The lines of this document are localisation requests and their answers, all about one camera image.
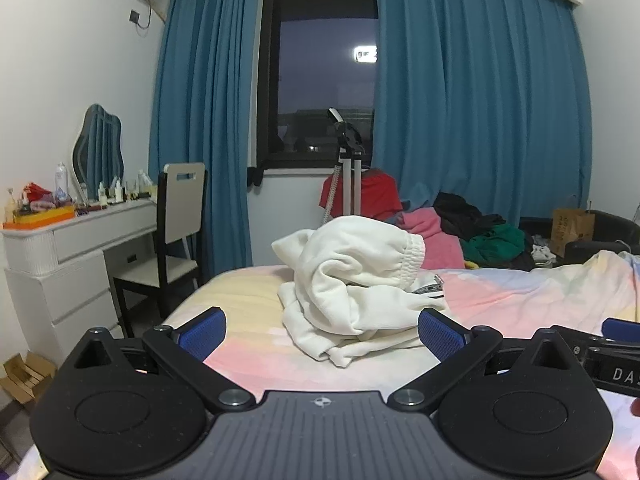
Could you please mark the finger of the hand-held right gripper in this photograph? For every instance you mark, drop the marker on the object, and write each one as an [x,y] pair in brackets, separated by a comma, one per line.
[622,331]

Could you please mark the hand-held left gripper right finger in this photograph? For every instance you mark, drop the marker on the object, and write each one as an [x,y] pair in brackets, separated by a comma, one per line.
[440,335]

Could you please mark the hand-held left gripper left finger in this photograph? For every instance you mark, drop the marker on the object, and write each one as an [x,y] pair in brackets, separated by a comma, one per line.
[202,334]

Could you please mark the white pants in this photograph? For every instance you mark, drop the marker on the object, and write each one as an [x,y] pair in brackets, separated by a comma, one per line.
[350,280]

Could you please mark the pastel bed sheet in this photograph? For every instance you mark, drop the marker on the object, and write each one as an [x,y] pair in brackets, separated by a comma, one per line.
[525,300]

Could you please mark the pink cloth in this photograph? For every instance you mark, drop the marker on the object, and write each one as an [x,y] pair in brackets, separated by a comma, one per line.
[435,240]

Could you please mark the black sofa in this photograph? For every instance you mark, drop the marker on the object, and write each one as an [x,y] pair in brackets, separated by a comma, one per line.
[612,230]

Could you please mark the green cloth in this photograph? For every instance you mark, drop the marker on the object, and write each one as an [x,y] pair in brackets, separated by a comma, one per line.
[497,242]

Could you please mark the brown paper bag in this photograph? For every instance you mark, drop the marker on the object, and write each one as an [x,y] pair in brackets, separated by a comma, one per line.
[570,232]

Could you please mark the black cloth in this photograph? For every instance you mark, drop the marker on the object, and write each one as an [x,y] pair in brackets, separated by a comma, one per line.
[462,215]

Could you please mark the black and white chair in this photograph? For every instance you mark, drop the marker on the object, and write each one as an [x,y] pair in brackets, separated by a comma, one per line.
[180,205]

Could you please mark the white dresser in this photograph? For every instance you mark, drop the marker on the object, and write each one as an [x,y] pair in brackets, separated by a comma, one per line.
[75,280]

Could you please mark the red cloth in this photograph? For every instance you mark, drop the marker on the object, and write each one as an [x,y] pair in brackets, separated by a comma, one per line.
[380,195]

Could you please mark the white plastic bottle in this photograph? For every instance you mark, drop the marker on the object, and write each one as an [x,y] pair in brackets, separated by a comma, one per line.
[144,184]

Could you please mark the small cosmetic bottle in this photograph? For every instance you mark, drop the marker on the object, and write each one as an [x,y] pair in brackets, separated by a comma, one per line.
[102,195]
[118,192]

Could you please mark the black curtain tieback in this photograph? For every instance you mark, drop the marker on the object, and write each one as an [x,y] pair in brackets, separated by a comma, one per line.
[256,176]

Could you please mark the cardboard box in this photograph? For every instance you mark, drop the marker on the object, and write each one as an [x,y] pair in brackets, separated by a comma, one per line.
[25,375]

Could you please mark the orange tray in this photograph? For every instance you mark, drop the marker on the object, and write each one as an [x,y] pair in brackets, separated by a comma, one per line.
[42,218]

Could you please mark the clear spray bottle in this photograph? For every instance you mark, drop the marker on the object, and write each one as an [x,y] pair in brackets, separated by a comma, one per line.
[61,185]

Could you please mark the wavy edged mirror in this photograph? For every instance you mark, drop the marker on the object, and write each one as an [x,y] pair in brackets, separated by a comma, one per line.
[97,150]

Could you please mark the red bag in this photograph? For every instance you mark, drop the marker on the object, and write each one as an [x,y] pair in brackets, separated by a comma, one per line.
[37,194]

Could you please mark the dark framed window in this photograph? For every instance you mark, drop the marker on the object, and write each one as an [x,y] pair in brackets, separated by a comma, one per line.
[320,70]

